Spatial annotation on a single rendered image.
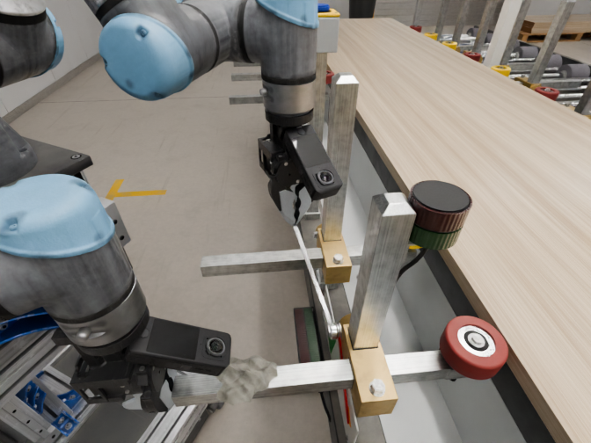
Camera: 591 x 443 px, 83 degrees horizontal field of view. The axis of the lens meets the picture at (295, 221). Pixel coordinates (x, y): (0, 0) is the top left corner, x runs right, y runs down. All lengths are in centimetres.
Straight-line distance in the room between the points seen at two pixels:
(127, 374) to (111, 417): 88
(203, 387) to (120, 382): 12
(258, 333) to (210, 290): 35
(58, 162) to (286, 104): 41
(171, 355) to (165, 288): 142
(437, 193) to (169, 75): 28
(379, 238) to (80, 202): 26
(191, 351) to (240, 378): 11
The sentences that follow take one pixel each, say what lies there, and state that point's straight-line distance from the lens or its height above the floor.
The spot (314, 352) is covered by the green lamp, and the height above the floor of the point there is 70.
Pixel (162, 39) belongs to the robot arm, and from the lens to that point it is 36.
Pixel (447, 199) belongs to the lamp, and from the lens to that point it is 36.
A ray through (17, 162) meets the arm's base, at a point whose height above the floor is 106.
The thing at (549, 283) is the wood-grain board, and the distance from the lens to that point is 68.
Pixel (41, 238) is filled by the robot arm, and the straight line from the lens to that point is 29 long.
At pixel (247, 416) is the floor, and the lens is 141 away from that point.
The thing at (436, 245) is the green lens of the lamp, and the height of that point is 108.
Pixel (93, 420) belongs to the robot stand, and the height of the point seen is 21.
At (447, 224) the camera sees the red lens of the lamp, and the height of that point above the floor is 111.
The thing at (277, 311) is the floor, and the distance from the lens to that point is 162.
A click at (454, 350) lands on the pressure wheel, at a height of 91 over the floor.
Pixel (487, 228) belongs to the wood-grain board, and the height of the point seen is 90.
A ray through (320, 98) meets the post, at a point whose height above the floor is 105.
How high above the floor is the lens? 132
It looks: 40 degrees down
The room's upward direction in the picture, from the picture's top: straight up
